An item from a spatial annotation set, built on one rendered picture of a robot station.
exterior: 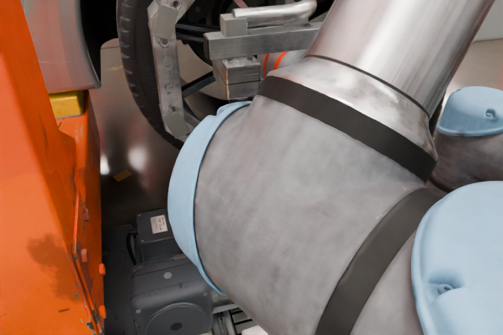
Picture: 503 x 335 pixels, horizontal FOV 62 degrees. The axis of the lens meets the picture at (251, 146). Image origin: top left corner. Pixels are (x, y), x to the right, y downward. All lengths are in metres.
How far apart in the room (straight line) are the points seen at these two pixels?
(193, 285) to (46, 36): 0.62
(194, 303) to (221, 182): 0.78
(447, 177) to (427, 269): 0.36
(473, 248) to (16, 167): 0.46
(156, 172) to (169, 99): 1.20
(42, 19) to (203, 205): 0.80
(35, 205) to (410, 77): 0.45
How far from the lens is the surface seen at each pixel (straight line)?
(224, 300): 1.28
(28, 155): 0.52
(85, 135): 1.00
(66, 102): 1.07
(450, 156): 0.52
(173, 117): 0.83
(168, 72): 0.79
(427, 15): 0.25
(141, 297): 0.98
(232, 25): 0.58
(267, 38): 0.60
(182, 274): 1.00
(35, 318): 0.70
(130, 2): 0.84
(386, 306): 0.19
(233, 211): 0.22
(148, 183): 1.94
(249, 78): 0.58
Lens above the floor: 1.17
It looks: 33 degrees down
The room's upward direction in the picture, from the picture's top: straight up
